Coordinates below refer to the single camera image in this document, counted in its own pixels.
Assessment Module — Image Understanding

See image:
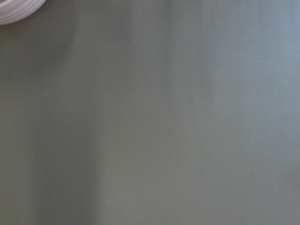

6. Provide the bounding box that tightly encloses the pink ice bowl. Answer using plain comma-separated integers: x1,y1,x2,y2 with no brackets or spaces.
0,0,46,25

